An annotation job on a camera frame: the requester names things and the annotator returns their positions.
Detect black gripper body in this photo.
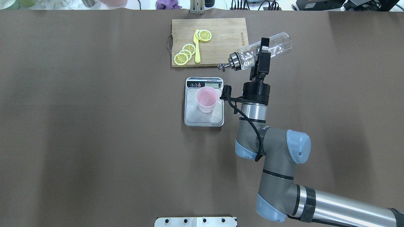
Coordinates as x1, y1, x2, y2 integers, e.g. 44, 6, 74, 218
242, 72, 271, 105

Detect glass sauce bottle metal cap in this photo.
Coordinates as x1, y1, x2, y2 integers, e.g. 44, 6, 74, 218
217, 32, 293, 70

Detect pink plastic cup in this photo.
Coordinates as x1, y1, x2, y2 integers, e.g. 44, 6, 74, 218
196, 86, 219, 113

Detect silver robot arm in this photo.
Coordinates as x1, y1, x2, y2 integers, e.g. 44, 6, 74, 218
222, 32, 403, 227

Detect silver digital kitchen scale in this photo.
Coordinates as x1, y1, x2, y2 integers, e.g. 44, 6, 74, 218
184, 77, 224, 127

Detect bamboo cutting board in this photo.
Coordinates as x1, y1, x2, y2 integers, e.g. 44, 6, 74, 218
171, 18, 249, 67

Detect lemon slice top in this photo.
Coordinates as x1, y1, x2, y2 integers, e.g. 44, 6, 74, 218
197, 30, 212, 42

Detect yellow plastic knife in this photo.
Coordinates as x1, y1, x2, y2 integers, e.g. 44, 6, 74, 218
193, 35, 201, 64

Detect black thermos bottle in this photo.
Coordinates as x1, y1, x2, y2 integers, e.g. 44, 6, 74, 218
204, 0, 215, 8

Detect lemon slice hidden pair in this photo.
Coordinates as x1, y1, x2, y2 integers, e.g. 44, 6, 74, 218
179, 50, 193, 61

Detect purple cloth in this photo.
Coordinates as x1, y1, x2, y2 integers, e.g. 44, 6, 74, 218
156, 0, 182, 10

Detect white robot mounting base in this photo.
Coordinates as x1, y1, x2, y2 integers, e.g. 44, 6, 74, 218
154, 217, 238, 227

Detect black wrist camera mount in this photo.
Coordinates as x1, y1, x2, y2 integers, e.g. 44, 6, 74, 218
219, 85, 244, 102

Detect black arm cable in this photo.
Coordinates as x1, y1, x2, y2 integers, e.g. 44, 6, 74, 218
227, 98, 264, 162

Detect aluminium frame post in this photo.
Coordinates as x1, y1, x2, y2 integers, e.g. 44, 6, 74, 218
189, 0, 206, 15

